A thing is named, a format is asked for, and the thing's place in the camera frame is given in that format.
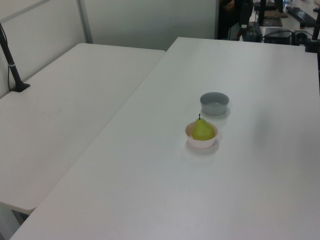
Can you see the green pear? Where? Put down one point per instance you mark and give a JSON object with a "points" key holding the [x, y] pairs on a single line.
{"points": [[202, 131]]}

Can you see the black keyboard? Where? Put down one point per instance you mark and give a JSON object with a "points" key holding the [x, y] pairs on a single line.
{"points": [[300, 15]]}

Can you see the white side table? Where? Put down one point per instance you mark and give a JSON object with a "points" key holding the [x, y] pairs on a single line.
{"points": [[62, 112]]}

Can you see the grey partition post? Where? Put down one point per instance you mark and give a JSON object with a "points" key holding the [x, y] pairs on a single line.
{"points": [[85, 22]]}

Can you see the black camera pole stand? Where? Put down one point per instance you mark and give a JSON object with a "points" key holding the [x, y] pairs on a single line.
{"points": [[12, 70]]}

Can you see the grey bowl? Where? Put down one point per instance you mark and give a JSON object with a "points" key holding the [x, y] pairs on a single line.
{"points": [[213, 110]]}

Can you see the black equipment box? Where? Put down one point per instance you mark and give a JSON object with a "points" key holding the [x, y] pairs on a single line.
{"points": [[277, 37]]}

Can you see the black clamp camera stand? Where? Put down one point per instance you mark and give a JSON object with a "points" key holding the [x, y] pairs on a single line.
{"points": [[310, 45]]}

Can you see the dark green device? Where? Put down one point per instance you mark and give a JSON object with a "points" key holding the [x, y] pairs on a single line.
{"points": [[255, 32]]}

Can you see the pink bowl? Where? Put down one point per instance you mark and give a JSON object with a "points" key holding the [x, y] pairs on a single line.
{"points": [[200, 144]]}

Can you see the black monitor stand post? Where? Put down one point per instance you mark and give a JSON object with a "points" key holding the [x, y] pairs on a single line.
{"points": [[262, 12]]}

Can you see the dark tripod stand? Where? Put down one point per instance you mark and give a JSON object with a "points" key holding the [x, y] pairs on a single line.
{"points": [[245, 12]]}

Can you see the black desk mat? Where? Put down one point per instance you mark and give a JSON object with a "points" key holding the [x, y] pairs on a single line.
{"points": [[272, 22]]}

